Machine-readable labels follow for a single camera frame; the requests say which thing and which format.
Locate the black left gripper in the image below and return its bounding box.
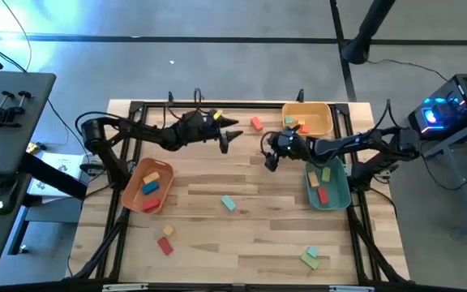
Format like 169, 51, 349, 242
168, 109, 244, 155

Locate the dark stand post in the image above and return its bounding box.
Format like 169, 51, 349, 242
341, 0, 396, 65

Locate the orange plastic bin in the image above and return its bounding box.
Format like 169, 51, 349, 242
120, 157, 175, 215

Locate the black computer mouse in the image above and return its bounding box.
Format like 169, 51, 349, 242
0, 179, 19, 216

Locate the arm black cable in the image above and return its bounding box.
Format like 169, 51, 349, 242
74, 111, 126, 135
383, 99, 400, 131

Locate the blue large block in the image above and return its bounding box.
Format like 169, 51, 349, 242
141, 181, 161, 195

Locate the yellow plastic bin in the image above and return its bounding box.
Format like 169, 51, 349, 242
281, 101, 335, 138

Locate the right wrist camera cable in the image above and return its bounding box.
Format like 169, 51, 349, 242
259, 131, 272, 158

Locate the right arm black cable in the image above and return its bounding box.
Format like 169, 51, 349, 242
383, 99, 400, 131

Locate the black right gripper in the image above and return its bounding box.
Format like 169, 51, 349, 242
263, 127, 312, 173

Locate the green flat block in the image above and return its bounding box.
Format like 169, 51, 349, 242
300, 251, 320, 271

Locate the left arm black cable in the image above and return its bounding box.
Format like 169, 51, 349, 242
74, 111, 126, 135

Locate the white paper booklet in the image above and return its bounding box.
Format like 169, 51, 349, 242
26, 152, 87, 204

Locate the red large block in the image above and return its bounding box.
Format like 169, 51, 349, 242
142, 197, 161, 212

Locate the thin black floor cable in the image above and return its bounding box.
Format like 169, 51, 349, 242
0, 0, 32, 73
366, 58, 449, 82

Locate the silver frame bracket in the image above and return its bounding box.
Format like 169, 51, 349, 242
101, 283, 149, 292
329, 285, 375, 292

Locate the light blue block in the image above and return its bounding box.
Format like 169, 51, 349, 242
221, 195, 238, 212

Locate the teal plastic bin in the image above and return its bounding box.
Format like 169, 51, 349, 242
304, 156, 353, 212

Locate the cluttered blue-legged workbench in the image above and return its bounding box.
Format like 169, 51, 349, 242
422, 111, 467, 238

